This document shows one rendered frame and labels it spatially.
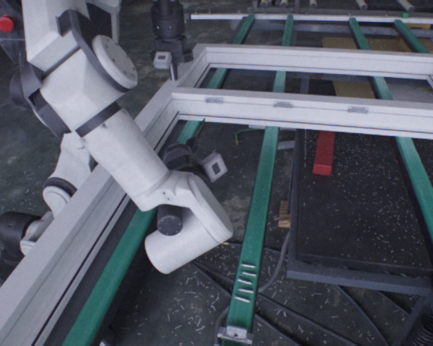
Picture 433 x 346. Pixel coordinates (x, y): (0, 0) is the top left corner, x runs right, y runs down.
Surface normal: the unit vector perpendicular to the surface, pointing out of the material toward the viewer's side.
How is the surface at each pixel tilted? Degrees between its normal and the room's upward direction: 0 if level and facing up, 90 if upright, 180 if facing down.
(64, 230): 0
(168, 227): 83
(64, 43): 114
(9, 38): 94
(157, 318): 0
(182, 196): 75
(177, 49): 90
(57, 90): 43
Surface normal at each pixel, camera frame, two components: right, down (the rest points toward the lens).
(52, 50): 0.33, 0.83
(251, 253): -0.04, -0.80
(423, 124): -0.21, 0.59
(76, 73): -0.43, -0.25
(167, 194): 0.03, 0.37
